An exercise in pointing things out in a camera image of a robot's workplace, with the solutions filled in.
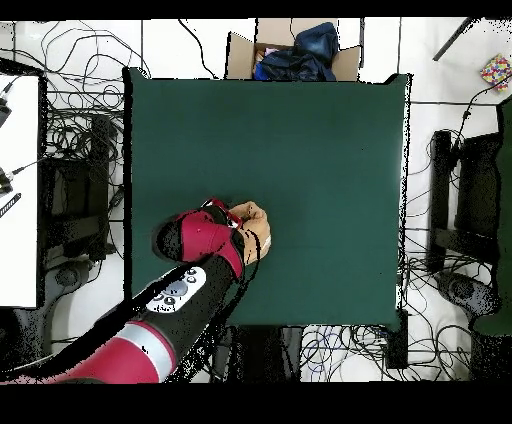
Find orange terry towel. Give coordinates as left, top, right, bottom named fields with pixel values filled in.
left=228, top=200, right=272, bottom=266

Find multicoloured patterned item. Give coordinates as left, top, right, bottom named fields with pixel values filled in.
left=479, top=53, right=512, bottom=93

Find dark green table cloth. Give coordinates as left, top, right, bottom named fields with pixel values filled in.
left=123, top=67, right=411, bottom=331

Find black equipment rack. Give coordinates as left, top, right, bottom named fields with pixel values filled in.
left=427, top=129, right=503, bottom=273
left=39, top=115, right=121, bottom=261

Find brown cardboard box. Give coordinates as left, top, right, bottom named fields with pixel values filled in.
left=225, top=17, right=363, bottom=82

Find black stand foot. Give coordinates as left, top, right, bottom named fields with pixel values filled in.
left=41, top=257, right=99, bottom=317
left=435, top=271, right=501, bottom=321

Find dark blue clothing pile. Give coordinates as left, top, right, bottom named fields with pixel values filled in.
left=253, top=21, right=341, bottom=82

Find black power strip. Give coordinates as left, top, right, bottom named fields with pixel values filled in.
left=386, top=309, right=410, bottom=370

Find white side table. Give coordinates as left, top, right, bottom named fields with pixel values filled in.
left=0, top=73, right=41, bottom=309

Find black slotted bar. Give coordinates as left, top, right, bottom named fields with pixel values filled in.
left=0, top=192, right=22, bottom=219

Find black device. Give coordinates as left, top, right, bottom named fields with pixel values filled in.
left=0, top=93, right=13, bottom=127
left=0, top=166, right=15, bottom=196

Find green covered side table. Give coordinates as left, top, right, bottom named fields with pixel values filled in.
left=471, top=95, right=512, bottom=337

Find black metal bar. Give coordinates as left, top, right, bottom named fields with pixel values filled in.
left=432, top=17, right=479, bottom=62

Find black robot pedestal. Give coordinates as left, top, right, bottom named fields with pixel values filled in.
left=211, top=325, right=305, bottom=383

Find loose black floor cables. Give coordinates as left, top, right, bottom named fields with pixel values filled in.
left=0, top=19, right=152, bottom=161

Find black cable tangle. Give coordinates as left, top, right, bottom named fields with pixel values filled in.
left=299, top=223, right=481, bottom=381

